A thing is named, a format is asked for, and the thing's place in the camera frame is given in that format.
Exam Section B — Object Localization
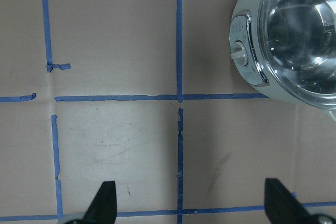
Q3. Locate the white electric pot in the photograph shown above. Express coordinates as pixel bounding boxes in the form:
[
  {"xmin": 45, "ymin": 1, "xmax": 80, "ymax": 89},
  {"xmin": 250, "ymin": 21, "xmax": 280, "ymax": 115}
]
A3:
[{"xmin": 229, "ymin": 0, "xmax": 335, "ymax": 120}]

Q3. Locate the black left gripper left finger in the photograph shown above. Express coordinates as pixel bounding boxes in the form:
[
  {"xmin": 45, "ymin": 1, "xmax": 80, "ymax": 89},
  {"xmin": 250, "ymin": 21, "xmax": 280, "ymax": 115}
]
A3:
[{"xmin": 82, "ymin": 181, "xmax": 117, "ymax": 224}]

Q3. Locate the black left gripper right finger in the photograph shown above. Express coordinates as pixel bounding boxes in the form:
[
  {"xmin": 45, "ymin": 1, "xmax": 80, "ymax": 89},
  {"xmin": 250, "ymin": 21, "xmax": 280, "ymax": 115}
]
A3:
[{"xmin": 264, "ymin": 178, "xmax": 318, "ymax": 224}]

